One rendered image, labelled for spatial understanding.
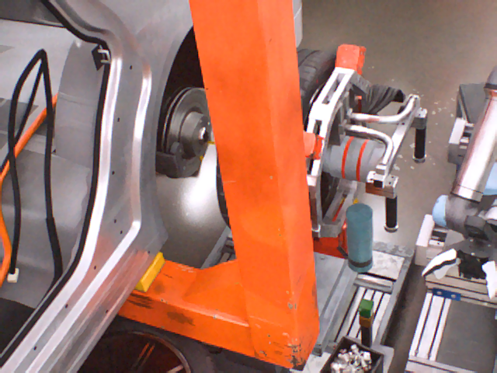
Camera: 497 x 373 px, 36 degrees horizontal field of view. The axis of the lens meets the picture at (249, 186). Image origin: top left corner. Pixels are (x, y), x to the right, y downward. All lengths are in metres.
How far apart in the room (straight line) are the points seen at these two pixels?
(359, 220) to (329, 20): 2.59
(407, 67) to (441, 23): 0.50
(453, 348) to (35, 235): 1.47
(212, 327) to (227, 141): 0.80
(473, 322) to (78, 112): 1.56
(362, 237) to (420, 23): 2.52
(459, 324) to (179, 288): 1.05
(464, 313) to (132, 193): 1.32
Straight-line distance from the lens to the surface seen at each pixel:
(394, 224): 2.38
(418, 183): 3.67
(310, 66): 2.35
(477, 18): 4.89
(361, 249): 2.55
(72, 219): 2.25
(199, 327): 2.41
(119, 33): 2.07
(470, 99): 3.62
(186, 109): 2.63
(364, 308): 2.32
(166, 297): 2.40
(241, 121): 1.68
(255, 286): 2.10
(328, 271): 2.99
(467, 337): 2.84
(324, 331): 2.91
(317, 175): 2.25
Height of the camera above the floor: 2.49
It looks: 42 degrees down
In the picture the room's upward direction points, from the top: 9 degrees counter-clockwise
